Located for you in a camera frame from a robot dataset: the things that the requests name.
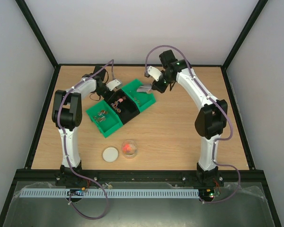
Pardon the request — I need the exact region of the clear plastic jar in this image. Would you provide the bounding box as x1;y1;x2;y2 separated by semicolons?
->
121;140;138;158

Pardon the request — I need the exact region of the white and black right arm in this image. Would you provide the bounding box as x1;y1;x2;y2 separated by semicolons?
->
145;50;228;185

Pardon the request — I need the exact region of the green bin on left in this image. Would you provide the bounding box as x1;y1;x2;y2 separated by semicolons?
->
86;101;123;138

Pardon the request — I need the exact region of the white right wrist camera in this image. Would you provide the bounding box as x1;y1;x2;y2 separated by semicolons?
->
144;66;162;81

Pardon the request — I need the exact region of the light blue slotted cable duct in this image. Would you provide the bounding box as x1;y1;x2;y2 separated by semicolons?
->
19;188;199;199

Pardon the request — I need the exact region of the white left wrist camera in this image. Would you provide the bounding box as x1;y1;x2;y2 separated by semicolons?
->
106;79;122;91

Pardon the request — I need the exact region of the silver metal scoop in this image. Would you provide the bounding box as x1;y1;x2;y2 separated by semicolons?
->
136;84;152;94

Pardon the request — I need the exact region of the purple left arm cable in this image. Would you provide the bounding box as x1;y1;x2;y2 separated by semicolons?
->
55;59;115;219

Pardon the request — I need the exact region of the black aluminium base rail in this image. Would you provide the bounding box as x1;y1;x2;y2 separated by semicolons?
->
14;168;266;187

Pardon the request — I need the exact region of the black bin with lollipops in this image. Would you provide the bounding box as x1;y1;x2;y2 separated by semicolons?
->
103;89;140;125

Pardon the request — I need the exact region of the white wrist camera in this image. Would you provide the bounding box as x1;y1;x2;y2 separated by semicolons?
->
106;79;122;91
144;66;162;81

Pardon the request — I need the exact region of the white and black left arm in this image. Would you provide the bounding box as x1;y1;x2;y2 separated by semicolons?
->
52;66;121;173

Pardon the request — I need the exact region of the green bin with star candies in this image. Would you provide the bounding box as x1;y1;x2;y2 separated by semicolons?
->
121;79;156;113

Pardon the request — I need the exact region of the white round jar lid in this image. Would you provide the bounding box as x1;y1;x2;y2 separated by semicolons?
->
102;147;119;163

